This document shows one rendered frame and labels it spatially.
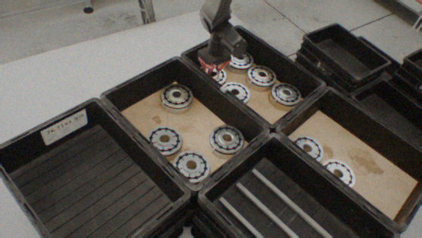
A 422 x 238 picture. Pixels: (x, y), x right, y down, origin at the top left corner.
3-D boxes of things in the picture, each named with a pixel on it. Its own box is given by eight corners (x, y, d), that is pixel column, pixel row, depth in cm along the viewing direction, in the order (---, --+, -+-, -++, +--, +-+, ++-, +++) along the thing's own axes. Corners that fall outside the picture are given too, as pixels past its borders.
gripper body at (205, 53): (233, 56, 112) (238, 38, 107) (209, 67, 107) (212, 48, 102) (221, 45, 115) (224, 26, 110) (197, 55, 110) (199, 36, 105)
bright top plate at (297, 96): (265, 91, 117) (266, 90, 116) (285, 80, 122) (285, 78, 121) (287, 109, 112) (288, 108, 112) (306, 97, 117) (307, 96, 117)
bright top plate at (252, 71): (242, 73, 121) (242, 71, 120) (261, 62, 126) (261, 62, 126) (262, 90, 117) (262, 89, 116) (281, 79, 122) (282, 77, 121)
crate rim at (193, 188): (97, 100, 97) (96, 95, 96) (177, 59, 113) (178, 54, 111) (194, 198, 82) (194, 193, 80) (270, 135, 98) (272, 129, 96)
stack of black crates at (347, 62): (278, 92, 222) (301, 35, 188) (310, 77, 235) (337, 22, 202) (323, 135, 203) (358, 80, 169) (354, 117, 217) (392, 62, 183)
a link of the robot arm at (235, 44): (221, -3, 97) (198, 16, 96) (247, 19, 92) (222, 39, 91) (230, 23, 107) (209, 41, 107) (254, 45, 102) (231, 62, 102)
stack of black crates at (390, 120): (324, 135, 203) (350, 96, 177) (355, 116, 217) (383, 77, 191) (378, 187, 184) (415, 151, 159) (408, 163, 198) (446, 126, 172)
